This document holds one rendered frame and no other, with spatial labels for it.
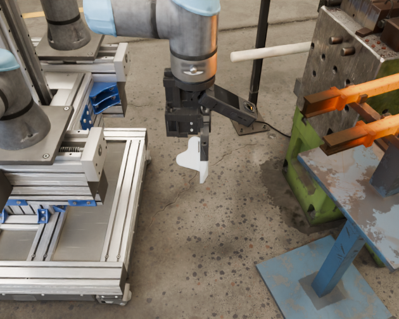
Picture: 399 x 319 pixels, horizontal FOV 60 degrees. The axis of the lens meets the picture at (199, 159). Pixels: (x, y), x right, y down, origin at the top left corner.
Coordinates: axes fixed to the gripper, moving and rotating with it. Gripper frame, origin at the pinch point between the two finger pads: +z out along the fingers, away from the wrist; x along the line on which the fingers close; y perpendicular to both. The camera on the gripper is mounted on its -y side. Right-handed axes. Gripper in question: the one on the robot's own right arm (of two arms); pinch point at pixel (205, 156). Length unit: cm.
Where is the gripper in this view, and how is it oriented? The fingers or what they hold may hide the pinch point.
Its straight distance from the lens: 72.3
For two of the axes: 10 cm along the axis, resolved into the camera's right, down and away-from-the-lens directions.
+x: -0.1, 7.3, -6.8
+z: 0.0, 6.8, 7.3
